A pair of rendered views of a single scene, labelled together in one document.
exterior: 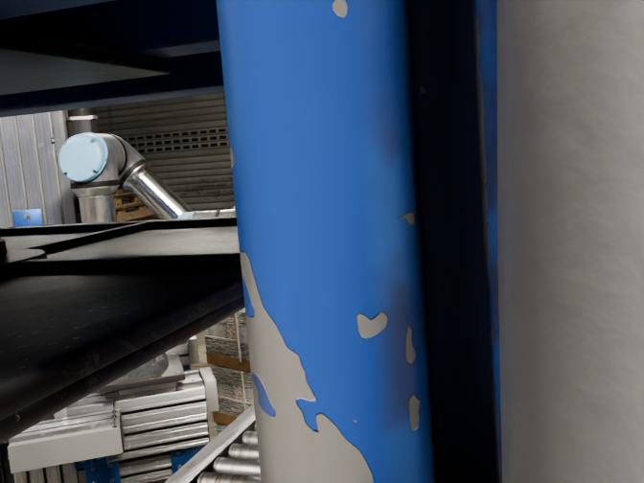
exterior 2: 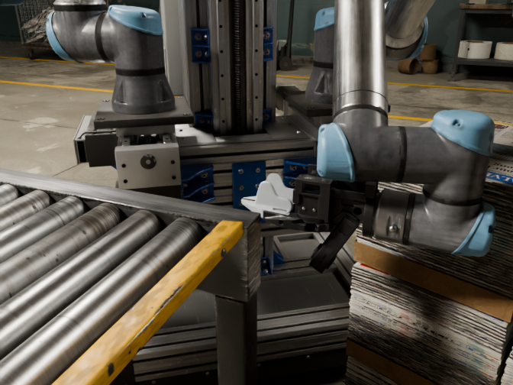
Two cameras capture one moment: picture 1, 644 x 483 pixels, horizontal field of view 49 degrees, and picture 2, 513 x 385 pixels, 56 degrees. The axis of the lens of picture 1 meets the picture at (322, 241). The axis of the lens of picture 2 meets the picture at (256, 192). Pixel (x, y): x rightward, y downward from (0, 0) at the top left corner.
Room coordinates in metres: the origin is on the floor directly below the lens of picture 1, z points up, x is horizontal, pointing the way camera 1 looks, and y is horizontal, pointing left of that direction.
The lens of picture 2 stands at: (2.24, -0.62, 1.09)
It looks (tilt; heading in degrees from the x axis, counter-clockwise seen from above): 23 degrees down; 93
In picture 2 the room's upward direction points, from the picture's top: straight up
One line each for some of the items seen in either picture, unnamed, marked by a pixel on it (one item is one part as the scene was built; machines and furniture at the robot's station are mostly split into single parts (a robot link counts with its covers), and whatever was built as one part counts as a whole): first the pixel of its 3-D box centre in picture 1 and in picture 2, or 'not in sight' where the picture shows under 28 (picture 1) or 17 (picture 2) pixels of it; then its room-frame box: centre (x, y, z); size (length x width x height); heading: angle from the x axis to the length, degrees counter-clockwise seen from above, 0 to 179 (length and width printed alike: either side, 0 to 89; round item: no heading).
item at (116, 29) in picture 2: not in sight; (134, 36); (1.90, 0.53, 0.98); 0.13 x 0.12 x 0.14; 170
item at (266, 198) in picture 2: not in sight; (265, 198); (2.22, 0.05, 0.79); 0.09 x 0.03 x 0.06; 161
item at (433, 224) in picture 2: not in sight; (448, 223); (2.47, -0.02, 0.79); 0.11 x 0.08 x 0.09; 161
